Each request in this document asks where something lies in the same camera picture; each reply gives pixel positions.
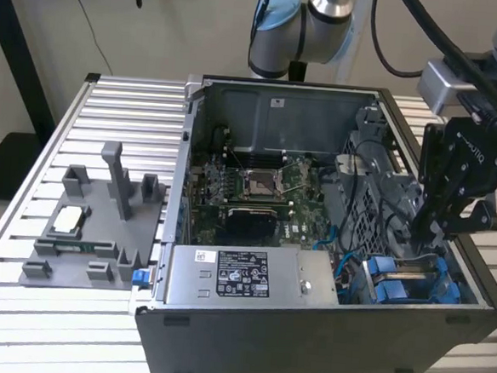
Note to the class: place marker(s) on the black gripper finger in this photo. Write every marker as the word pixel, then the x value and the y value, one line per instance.
pixel 430 165
pixel 485 220

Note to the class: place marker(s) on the hard disk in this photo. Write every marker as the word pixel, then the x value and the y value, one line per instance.
pixel 381 268

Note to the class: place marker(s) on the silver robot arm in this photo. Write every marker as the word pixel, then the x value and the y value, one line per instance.
pixel 279 48

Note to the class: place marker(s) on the grey metal disk bay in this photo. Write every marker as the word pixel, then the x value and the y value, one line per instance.
pixel 357 211

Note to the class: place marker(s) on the blue disk carrier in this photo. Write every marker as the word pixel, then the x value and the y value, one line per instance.
pixel 394 296

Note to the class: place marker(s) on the black RAM slot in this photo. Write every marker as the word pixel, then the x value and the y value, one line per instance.
pixel 259 154
pixel 259 161

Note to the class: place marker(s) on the black expansion slot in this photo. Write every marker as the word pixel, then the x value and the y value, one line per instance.
pixel 258 202

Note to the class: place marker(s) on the green motherboard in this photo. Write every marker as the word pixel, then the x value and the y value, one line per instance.
pixel 306 216

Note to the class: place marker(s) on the CPU socket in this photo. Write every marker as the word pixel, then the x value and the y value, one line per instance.
pixel 259 185

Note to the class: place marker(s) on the silver power supply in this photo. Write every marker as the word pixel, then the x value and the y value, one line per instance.
pixel 284 278

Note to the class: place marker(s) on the black graphics card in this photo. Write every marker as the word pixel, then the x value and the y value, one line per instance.
pixel 250 225

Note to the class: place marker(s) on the dark grey PC case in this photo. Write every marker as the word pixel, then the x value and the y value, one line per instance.
pixel 263 345

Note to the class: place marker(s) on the grey parts rack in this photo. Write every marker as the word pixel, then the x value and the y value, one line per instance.
pixel 100 227

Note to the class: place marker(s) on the green RAM stick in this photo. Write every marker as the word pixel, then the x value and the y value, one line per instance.
pixel 75 248

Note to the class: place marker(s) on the silver CPU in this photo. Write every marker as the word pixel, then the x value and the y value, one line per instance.
pixel 69 218

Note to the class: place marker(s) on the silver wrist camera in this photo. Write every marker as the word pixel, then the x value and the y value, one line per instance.
pixel 441 87

